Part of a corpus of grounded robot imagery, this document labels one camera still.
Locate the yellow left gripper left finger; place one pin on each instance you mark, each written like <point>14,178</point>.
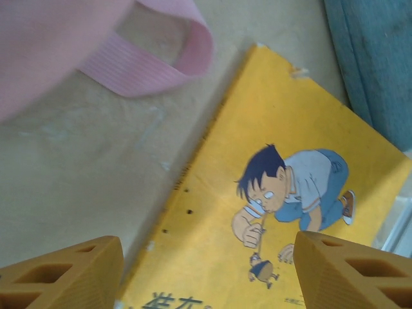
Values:
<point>58,280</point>

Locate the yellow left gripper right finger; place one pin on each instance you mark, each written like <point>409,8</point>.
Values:
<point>347,280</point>

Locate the yellow cartoon cover book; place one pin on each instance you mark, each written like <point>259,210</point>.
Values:
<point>257,128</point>

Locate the blue fabric pencil case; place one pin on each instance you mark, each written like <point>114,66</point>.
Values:
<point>380,64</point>

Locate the pink student backpack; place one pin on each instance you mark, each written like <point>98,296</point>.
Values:
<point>48,42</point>

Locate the wide aluminium table rail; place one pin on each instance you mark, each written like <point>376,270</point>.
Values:
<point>402,225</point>

